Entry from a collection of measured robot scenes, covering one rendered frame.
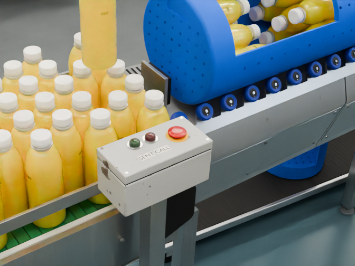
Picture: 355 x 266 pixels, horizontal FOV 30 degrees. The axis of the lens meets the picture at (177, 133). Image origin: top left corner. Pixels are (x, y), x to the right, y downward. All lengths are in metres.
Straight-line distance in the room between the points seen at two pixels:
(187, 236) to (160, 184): 0.63
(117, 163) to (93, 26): 0.28
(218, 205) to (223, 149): 0.90
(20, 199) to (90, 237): 0.17
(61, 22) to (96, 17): 2.79
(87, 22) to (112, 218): 0.41
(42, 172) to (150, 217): 0.23
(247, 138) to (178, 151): 0.49
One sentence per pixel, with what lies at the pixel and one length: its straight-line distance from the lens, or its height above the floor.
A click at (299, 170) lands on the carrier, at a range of 2.68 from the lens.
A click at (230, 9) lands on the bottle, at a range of 1.68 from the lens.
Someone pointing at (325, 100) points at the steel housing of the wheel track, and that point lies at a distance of 1.88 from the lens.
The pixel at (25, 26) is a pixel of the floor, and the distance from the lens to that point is 4.07.
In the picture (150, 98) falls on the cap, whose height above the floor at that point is 1.11.
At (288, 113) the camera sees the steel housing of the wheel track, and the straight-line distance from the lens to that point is 1.78.
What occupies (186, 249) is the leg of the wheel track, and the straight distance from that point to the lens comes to 1.89.
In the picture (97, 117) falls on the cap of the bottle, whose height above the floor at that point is 1.11.
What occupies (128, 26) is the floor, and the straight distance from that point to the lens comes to 4.04.
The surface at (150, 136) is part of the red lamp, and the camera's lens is 1.25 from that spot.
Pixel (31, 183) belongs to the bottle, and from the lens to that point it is 1.30.
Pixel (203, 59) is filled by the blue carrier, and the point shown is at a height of 1.11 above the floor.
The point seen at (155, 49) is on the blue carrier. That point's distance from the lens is 1.66.
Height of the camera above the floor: 1.86
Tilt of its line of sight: 36 degrees down
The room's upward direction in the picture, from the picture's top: 3 degrees clockwise
